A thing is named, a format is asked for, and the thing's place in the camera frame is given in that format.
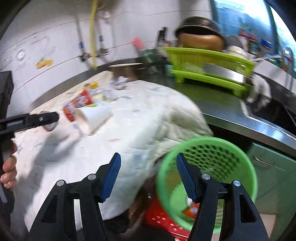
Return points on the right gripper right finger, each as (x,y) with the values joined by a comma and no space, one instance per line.
(240,220)

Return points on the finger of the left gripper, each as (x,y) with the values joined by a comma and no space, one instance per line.
(27,121)

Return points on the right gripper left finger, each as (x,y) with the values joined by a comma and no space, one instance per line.
(56,220)

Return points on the orange snack bag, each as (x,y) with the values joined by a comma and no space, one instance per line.
(191,209)

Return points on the red cola can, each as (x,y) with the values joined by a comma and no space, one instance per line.
(50,127)

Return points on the red instant noodle cup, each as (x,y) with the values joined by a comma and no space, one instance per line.
(81,100)

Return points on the white paper cup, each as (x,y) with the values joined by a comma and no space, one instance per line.
(91,117)

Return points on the yellow snack wrapper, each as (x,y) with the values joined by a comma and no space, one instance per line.
(92,87)

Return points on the clear plastic bottle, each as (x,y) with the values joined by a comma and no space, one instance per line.
(104,94)

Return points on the white paper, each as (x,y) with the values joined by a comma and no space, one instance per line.
(120,82)

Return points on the person's left hand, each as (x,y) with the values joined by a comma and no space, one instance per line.
(8,179)

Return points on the green mesh waste basket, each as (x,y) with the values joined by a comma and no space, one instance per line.
(216,157)

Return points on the red plastic stool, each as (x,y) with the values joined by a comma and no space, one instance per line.
(156,217)

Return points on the green cabinet door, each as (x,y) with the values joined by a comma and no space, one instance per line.
(276,187)

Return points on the white quilted cloth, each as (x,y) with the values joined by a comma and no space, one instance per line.
(147,121)

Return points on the steel sink basin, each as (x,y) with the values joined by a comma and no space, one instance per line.
(279,112)

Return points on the white dish rag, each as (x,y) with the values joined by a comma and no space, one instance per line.
(260,93)

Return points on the green dish rack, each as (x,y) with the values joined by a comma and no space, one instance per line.
(188,63)

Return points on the steel cleaver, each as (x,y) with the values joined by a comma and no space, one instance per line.
(224,73)

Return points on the metal pot with plate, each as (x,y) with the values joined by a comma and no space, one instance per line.
(133,71)

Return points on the green utensil jar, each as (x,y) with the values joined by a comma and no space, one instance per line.
(151,58)

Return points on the pink brush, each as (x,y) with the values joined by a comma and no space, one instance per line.
(138,43)

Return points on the black wok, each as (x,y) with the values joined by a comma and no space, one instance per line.
(197,25)

